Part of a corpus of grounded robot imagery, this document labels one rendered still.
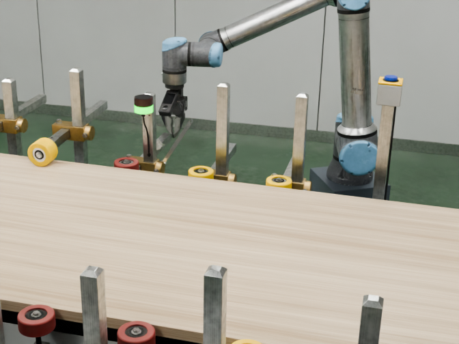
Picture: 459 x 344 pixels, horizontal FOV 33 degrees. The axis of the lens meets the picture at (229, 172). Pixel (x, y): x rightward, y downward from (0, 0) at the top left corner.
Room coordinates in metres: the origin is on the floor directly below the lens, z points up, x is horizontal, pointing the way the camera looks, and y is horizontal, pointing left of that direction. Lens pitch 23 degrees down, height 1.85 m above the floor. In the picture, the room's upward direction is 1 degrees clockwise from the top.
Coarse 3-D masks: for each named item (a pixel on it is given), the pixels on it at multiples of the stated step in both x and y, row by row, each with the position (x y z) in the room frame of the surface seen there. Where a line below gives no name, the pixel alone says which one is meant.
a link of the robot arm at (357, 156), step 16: (352, 0) 2.66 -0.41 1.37; (368, 0) 2.65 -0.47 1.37; (352, 16) 2.67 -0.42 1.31; (368, 16) 2.70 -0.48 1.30; (352, 32) 2.67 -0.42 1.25; (368, 32) 2.69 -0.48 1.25; (352, 48) 2.67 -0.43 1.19; (368, 48) 2.69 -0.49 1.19; (352, 64) 2.67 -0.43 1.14; (368, 64) 2.69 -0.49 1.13; (352, 80) 2.67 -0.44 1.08; (368, 80) 2.69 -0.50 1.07; (352, 96) 2.67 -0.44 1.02; (368, 96) 2.68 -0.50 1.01; (352, 112) 2.67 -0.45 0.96; (368, 112) 2.68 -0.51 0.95; (352, 128) 2.67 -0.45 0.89; (368, 128) 2.67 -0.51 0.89; (352, 144) 2.63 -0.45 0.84; (368, 144) 2.64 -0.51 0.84; (352, 160) 2.63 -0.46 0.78; (368, 160) 2.63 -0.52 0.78
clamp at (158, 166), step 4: (132, 156) 2.40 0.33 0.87; (136, 156) 2.40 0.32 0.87; (140, 160) 2.36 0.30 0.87; (156, 160) 2.37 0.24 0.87; (140, 164) 2.35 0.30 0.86; (144, 164) 2.34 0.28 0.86; (148, 164) 2.34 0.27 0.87; (152, 164) 2.34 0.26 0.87; (156, 164) 2.34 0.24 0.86; (160, 164) 2.34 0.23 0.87; (164, 164) 2.37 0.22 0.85; (144, 168) 2.34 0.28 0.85; (148, 168) 2.34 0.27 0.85; (152, 168) 2.34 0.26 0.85; (156, 168) 2.34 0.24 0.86; (160, 168) 2.33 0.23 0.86; (164, 168) 2.37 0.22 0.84; (156, 172) 2.33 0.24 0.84; (160, 172) 2.33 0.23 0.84; (164, 172) 2.37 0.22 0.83
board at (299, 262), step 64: (0, 192) 2.02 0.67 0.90; (64, 192) 2.03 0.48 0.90; (128, 192) 2.04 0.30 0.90; (192, 192) 2.05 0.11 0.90; (256, 192) 2.06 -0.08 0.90; (320, 192) 2.07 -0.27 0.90; (0, 256) 1.65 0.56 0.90; (64, 256) 1.66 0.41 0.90; (128, 256) 1.67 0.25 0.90; (192, 256) 1.67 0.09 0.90; (256, 256) 1.68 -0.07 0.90; (320, 256) 1.69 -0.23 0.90; (384, 256) 1.70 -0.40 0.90; (448, 256) 1.70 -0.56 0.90; (128, 320) 1.39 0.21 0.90; (192, 320) 1.39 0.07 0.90; (256, 320) 1.40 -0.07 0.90; (320, 320) 1.40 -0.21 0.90; (384, 320) 1.41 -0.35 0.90; (448, 320) 1.42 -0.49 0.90
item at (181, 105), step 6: (174, 90) 2.74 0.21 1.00; (180, 90) 2.77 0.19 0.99; (180, 96) 2.77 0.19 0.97; (186, 96) 2.79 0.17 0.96; (180, 102) 2.73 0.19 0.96; (186, 102) 2.79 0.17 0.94; (174, 108) 2.72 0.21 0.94; (180, 108) 2.72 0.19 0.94; (186, 108) 2.79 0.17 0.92; (174, 114) 2.72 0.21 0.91
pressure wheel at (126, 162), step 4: (116, 160) 2.27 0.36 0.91; (120, 160) 2.28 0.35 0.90; (124, 160) 2.26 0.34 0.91; (128, 160) 2.28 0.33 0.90; (132, 160) 2.28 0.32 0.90; (136, 160) 2.27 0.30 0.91; (116, 164) 2.24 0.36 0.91; (120, 164) 2.24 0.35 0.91; (124, 164) 2.24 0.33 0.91; (128, 164) 2.24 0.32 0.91; (132, 164) 2.24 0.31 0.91; (136, 164) 2.25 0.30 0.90; (124, 168) 2.23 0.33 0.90; (128, 168) 2.23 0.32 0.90; (132, 168) 2.23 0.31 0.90; (136, 168) 2.25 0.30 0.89
